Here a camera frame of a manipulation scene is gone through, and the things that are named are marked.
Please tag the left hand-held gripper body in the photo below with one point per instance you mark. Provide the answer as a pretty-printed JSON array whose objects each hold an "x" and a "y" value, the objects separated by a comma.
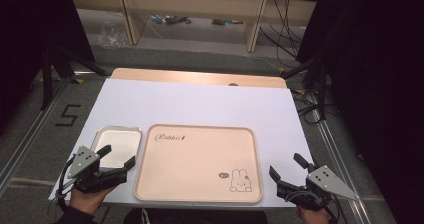
[{"x": 87, "y": 175}]

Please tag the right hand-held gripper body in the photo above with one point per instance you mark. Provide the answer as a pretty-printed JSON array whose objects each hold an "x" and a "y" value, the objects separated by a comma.
[{"x": 320, "y": 184}]

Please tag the small silver metal tray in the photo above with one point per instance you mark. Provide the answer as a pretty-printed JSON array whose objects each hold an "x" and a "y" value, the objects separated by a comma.
[{"x": 124, "y": 140}]

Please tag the person's left hand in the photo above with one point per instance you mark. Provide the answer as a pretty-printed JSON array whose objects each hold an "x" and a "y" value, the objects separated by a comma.
[{"x": 87, "y": 201}]

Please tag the person's right hand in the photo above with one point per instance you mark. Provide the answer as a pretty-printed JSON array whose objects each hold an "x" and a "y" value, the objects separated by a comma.
[{"x": 313, "y": 217}]

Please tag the beige tray with rabbit print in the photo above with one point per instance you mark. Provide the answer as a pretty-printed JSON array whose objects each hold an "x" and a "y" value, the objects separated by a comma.
[{"x": 196, "y": 164}]

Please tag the black tripod stand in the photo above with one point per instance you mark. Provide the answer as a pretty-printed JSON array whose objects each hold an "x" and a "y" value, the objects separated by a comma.
[
  {"x": 321, "y": 90},
  {"x": 46, "y": 80}
]

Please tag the white board sheet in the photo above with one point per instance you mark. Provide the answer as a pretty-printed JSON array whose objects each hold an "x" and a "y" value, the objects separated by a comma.
[{"x": 200, "y": 104}]

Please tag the dark curtain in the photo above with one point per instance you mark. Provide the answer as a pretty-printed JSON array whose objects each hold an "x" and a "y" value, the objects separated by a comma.
[
  {"x": 383, "y": 84},
  {"x": 26, "y": 34}
]

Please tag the clear plastic bag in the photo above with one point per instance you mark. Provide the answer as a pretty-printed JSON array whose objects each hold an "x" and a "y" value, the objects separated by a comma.
[{"x": 112, "y": 34}]

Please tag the light wooden desk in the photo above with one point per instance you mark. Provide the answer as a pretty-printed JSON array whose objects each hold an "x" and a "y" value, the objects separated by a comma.
[{"x": 256, "y": 24}]

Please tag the small brown box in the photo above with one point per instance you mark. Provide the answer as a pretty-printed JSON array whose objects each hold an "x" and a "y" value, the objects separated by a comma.
[{"x": 222, "y": 22}]

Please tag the aluminium floor rail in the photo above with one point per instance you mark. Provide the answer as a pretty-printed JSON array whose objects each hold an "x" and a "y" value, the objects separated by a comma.
[
  {"x": 336, "y": 157},
  {"x": 20, "y": 160}
]

